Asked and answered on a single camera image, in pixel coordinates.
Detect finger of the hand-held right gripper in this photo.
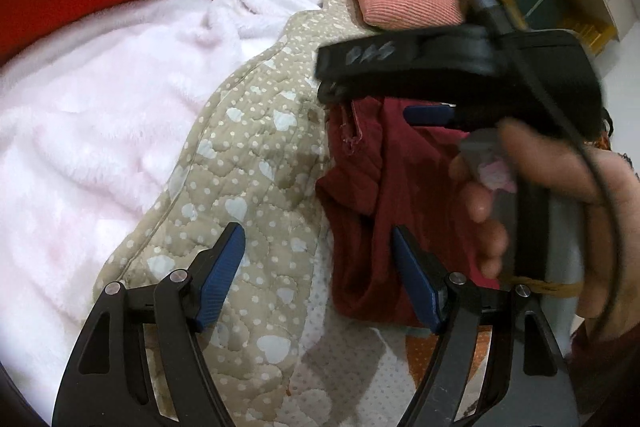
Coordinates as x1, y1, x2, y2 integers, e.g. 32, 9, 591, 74
404, 103, 496, 130
317, 28, 481, 104

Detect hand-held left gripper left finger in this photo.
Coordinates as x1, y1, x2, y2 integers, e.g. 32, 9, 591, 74
52, 222, 246, 427

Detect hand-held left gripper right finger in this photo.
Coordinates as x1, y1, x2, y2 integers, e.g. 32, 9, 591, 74
391, 226, 581, 427

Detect maroon knit sweater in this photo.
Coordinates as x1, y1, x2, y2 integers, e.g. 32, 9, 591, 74
316, 97, 506, 328

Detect person's right hand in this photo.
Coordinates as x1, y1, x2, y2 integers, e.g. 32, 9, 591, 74
450, 117, 640, 338

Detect beige heart-print quilted mat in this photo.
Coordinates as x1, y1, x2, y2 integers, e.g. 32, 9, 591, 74
92, 0, 371, 427

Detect white fluffy blanket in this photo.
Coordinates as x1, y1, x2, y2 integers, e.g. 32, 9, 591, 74
0, 0, 351, 363

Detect black cable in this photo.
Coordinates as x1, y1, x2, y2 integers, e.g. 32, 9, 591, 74
470, 0, 628, 333

